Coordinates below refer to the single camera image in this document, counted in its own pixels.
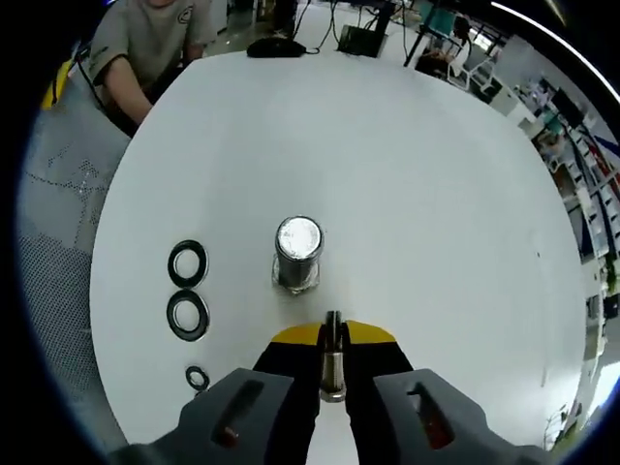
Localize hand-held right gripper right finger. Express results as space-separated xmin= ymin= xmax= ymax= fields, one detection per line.
xmin=341 ymin=319 xmax=549 ymax=465

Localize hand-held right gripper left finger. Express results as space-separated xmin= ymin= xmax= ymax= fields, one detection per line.
xmin=108 ymin=322 xmax=326 ymax=465

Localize small steel threaded stud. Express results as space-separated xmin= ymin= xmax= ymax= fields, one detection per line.
xmin=318 ymin=349 xmax=348 ymax=404

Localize large black washer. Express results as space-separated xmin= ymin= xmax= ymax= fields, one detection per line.
xmin=167 ymin=238 xmax=210 ymax=288
xmin=165 ymin=289 xmax=212 ymax=341

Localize large steel threaded stud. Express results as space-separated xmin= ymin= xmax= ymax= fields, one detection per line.
xmin=270 ymin=215 xmax=325 ymax=295

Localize white mesh office chair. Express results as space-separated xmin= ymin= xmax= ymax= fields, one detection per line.
xmin=16 ymin=72 xmax=135 ymax=447

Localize storage shelves with white bins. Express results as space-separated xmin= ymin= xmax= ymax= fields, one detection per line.
xmin=530 ymin=72 xmax=620 ymax=272

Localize white swivel chair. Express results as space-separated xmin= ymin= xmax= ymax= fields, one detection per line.
xmin=448 ymin=46 xmax=500 ymax=92

